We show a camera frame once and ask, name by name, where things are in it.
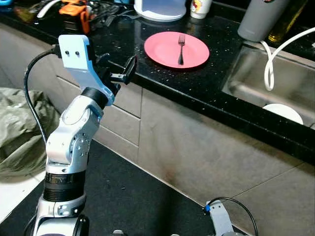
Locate white round stacked container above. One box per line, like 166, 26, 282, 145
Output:
133, 0, 188, 23

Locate stainless steel sink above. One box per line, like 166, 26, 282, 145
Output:
221, 41, 315, 129

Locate pink round plate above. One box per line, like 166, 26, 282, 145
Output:
144, 31, 211, 70

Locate dark metal fork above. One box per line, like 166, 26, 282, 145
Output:
177, 34, 186, 66

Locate black floor mat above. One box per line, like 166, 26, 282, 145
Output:
0, 140, 252, 236

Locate white plate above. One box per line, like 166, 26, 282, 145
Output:
262, 103, 305, 126

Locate printed white paper cup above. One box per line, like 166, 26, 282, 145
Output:
189, 0, 214, 20

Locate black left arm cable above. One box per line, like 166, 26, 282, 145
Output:
23, 46, 61, 144

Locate grey tumbler with red button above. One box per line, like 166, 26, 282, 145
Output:
237, 0, 292, 43

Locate orange and black tool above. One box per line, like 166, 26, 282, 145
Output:
59, 0, 93, 34

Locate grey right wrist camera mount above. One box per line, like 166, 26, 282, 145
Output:
204, 199, 236, 236

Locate light blue left wrist camera mount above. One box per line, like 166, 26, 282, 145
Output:
58, 34, 117, 107

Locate white spoon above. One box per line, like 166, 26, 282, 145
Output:
36, 0, 63, 18

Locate white faucet hose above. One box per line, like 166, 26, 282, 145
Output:
263, 27, 315, 93

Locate olive oil glass bottle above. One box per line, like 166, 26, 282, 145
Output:
268, 0, 309, 44

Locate grey kitchen cabinet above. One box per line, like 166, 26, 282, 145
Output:
0, 22, 315, 236

